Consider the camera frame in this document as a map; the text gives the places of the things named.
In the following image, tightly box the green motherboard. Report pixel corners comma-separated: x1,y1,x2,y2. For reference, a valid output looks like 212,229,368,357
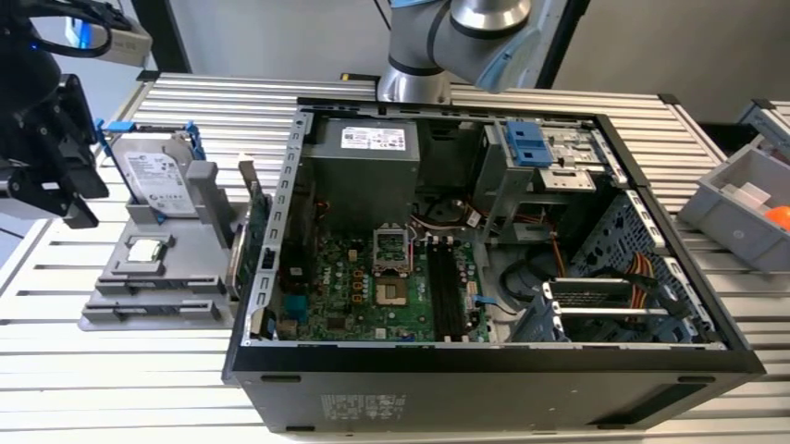
275,229,495,344

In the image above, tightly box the RAM stick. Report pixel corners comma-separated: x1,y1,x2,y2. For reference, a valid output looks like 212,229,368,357
113,301,212,312
125,275,217,284

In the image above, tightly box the thin orange wire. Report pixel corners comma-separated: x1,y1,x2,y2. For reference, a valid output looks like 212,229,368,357
547,229,568,279

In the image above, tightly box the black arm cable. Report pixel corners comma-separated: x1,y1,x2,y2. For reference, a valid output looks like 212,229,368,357
29,0,134,60

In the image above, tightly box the metal disk bay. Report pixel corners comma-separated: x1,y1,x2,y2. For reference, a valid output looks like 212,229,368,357
511,276,678,344

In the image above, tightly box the power supply wire bundle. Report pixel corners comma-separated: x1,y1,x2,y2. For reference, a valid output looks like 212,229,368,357
409,198,492,233

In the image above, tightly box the orange yellow wire bundle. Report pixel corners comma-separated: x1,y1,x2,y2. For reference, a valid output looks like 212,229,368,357
616,252,659,325

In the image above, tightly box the black metal post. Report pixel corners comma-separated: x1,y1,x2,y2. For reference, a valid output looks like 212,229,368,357
132,0,192,75
535,0,591,89

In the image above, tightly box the black open PC case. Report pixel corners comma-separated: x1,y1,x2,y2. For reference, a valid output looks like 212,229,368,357
221,96,766,434

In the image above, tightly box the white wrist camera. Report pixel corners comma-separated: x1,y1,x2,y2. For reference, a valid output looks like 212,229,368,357
72,13,154,70

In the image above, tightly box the metal socket cover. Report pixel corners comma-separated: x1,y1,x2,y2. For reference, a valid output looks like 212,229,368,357
371,221,415,275

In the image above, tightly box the hard disk in blue carrier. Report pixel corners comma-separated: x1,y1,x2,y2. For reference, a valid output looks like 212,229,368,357
90,118,208,223

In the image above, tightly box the grey parts rack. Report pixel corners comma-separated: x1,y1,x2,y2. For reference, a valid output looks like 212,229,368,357
77,156,255,332

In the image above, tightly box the silver CPU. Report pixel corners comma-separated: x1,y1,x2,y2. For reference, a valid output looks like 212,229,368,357
125,239,165,263

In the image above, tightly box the grey power supply unit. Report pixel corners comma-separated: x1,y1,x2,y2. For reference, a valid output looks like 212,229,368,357
300,117,421,228

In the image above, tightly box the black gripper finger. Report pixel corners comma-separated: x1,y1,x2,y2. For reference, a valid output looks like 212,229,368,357
0,158,101,230
40,72,110,201

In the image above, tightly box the grey plastic bin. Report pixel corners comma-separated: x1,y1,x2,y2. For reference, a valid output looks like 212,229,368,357
678,143,790,274

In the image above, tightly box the white block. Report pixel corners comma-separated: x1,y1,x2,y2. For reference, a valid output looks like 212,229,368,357
720,182,772,207

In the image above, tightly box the green graphics card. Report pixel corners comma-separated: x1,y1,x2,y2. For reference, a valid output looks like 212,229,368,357
224,152,276,300

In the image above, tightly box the blue plastic drive latch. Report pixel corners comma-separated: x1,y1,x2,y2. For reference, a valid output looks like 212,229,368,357
501,120,554,168

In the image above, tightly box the small silver side camera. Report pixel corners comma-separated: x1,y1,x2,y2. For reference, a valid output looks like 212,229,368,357
0,179,45,219

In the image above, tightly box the black RAM slot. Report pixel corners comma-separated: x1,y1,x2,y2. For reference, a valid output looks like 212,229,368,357
440,236,460,342
427,236,444,342
448,236,469,342
435,236,452,342

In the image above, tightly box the CPU socket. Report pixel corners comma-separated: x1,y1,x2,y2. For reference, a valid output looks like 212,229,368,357
373,272,412,306

